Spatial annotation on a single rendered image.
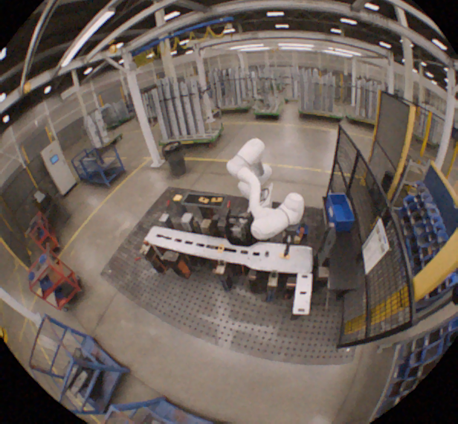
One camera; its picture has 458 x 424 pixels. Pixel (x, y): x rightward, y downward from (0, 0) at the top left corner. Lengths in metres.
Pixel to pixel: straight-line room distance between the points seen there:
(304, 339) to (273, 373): 0.81
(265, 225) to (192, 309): 1.02
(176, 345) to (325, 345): 1.57
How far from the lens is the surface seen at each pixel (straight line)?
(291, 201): 0.86
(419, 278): 0.86
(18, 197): 8.14
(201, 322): 1.51
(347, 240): 1.48
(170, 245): 1.53
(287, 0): 3.41
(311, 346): 1.48
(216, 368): 2.19
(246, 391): 2.21
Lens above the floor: 2.13
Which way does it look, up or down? 40 degrees down
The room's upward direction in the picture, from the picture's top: 10 degrees counter-clockwise
